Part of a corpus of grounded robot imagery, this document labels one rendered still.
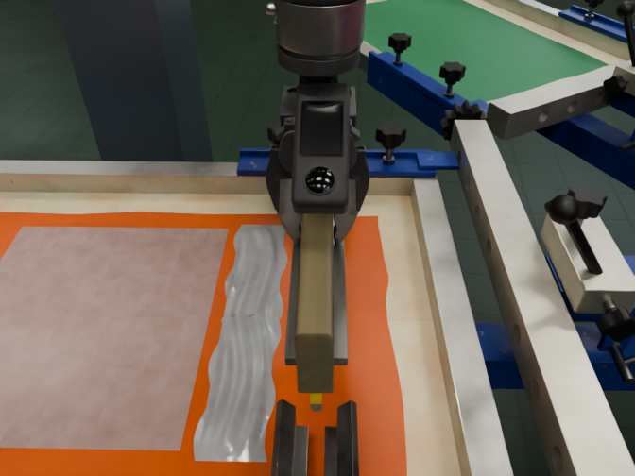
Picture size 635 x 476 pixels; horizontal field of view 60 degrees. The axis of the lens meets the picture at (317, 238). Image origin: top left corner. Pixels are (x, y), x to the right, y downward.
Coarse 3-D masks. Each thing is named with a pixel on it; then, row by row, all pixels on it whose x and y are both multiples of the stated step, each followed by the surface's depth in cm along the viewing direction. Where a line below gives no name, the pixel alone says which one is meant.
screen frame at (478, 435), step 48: (48, 192) 87; (96, 192) 86; (144, 192) 86; (192, 192) 86; (240, 192) 86; (384, 192) 86; (432, 192) 81; (432, 240) 73; (432, 288) 67; (480, 384) 56; (480, 432) 52
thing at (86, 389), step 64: (0, 320) 67; (64, 320) 67; (128, 320) 67; (192, 320) 67; (0, 384) 60; (64, 384) 60; (128, 384) 60; (192, 384) 60; (384, 384) 60; (0, 448) 54; (64, 448) 54; (128, 448) 54; (192, 448) 54; (320, 448) 54; (384, 448) 54
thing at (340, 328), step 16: (336, 256) 58; (336, 272) 56; (336, 288) 55; (288, 304) 53; (336, 304) 53; (288, 320) 51; (336, 320) 51; (288, 336) 50; (336, 336) 50; (288, 352) 49; (336, 352) 48
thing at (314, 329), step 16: (304, 224) 52; (320, 224) 52; (304, 240) 50; (320, 240) 50; (304, 256) 49; (320, 256) 49; (304, 272) 47; (320, 272) 47; (304, 288) 45; (320, 288) 45; (304, 304) 44; (320, 304) 44; (304, 320) 43; (320, 320) 43; (304, 336) 42; (320, 336) 42; (304, 352) 43; (320, 352) 43; (304, 368) 44; (320, 368) 44; (304, 384) 46; (320, 384) 46
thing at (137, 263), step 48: (0, 240) 78; (48, 240) 78; (96, 240) 78; (144, 240) 78; (192, 240) 78; (288, 240) 78; (0, 288) 71; (48, 288) 71; (96, 288) 71; (144, 288) 71; (192, 288) 71; (288, 288) 71; (384, 288) 71
